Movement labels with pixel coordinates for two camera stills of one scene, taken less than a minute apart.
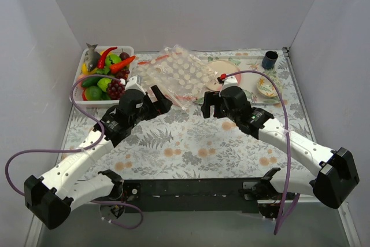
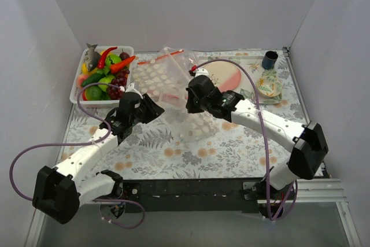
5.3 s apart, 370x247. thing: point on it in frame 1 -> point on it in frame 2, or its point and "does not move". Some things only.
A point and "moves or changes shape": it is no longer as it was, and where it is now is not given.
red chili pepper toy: (102, 59) does not move
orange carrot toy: (116, 67) does not move
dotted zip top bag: (184, 76) moves or changes shape
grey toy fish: (92, 58) does not move
